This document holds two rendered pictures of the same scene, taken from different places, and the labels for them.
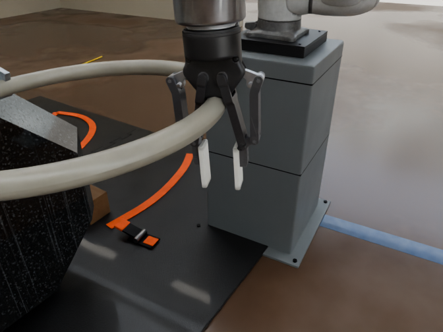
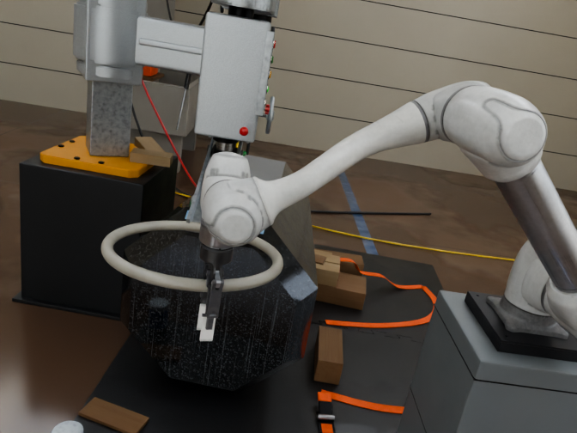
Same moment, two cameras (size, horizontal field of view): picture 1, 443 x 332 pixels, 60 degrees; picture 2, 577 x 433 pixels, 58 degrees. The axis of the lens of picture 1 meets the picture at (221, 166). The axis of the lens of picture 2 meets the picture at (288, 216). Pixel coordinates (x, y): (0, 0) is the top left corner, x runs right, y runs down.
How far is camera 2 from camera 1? 106 cm
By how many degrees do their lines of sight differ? 53
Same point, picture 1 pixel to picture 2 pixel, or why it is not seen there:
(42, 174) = (113, 259)
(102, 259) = (285, 405)
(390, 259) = not seen: outside the picture
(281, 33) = (508, 316)
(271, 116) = (446, 388)
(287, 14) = (520, 301)
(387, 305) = not seen: outside the picture
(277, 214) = not seen: outside the picture
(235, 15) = (209, 243)
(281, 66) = (465, 342)
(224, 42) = (205, 253)
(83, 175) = (119, 267)
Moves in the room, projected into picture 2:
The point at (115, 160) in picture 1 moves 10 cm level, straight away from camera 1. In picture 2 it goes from (130, 270) to (166, 260)
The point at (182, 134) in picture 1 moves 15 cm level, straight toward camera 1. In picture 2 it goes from (160, 279) to (94, 289)
